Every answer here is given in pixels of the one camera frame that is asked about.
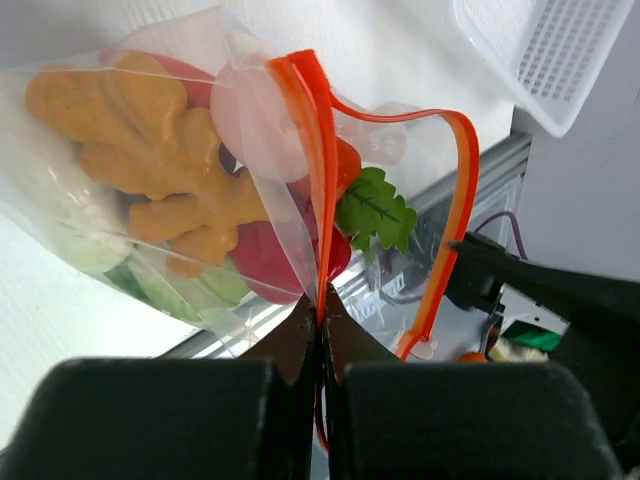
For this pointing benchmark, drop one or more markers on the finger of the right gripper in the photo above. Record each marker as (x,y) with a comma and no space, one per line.
(604,307)

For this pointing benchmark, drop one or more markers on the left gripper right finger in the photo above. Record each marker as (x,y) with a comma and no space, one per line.
(389,419)

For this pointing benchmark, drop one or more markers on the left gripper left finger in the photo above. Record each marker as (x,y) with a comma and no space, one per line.
(123,418)

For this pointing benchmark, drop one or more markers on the red bell pepper toy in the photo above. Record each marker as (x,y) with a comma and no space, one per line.
(297,248)

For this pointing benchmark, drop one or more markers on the orange carrot toy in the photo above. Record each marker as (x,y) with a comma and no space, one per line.
(369,208)

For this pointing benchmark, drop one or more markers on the clear orange zip top bag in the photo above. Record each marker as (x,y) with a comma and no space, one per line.
(407,143)

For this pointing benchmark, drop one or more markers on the pink peach toy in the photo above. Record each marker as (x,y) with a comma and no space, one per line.
(250,116)

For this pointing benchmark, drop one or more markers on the white daikon radish toy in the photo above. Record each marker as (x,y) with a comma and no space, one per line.
(45,189)

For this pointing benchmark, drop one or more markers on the yellow ginger root toy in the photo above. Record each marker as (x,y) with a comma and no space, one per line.
(139,135)

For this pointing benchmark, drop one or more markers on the green cabbage toy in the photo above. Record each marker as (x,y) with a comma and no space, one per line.
(198,301)

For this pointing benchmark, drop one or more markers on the person in background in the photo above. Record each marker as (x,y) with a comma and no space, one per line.
(520,342)

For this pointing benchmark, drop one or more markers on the white perforated plastic basket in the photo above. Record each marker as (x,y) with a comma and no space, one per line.
(545,56)

